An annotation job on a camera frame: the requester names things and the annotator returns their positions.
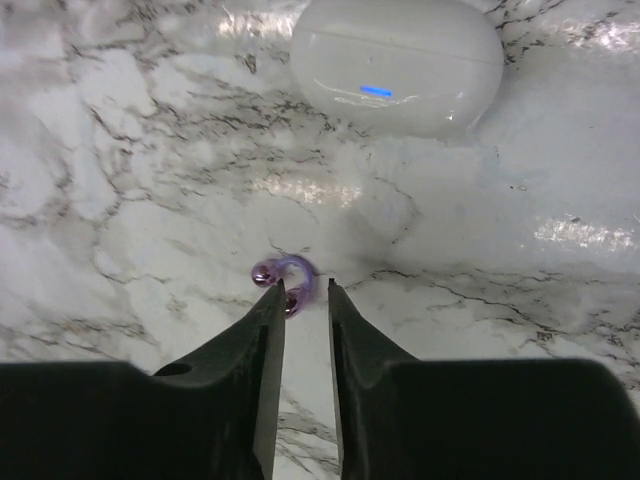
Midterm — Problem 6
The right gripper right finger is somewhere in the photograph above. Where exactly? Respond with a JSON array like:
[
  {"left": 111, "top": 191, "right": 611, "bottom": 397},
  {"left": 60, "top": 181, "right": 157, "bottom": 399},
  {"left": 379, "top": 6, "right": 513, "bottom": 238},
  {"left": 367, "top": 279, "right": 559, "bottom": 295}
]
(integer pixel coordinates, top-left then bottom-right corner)
[{"left": 328, "top": 282, "right": 639, "bottom": 479}]

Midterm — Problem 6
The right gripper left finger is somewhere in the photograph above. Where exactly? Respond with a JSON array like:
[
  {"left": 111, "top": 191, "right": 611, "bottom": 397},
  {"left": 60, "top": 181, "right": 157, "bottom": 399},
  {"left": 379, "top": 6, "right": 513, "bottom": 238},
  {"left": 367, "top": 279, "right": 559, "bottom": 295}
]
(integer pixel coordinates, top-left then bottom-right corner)
[{"left": 1, "top": 284, "right": 285, "bottom": 479}]

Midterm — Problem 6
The purple earbud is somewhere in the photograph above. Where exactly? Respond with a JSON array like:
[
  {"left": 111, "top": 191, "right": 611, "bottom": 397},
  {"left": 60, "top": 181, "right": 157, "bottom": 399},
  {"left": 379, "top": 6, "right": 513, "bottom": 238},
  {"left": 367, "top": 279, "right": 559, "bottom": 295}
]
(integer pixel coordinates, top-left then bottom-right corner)
[{"left": 250, "top": 255, "right": 317, "bottom": 319}]

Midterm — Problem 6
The white earbud case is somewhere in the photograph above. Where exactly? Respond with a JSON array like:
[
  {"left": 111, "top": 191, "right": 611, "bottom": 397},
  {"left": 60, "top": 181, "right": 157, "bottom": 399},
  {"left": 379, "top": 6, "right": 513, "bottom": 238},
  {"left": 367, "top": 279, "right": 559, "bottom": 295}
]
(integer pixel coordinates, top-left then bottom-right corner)
[{"left": 290, "top": 1, "right": 504, "bottom": 138}]

